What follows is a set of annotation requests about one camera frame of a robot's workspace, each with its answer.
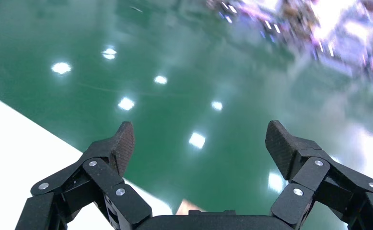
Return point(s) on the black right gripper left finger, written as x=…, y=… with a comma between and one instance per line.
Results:
x=78, y=190

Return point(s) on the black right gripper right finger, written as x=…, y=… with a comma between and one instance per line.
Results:
x=326, y=190

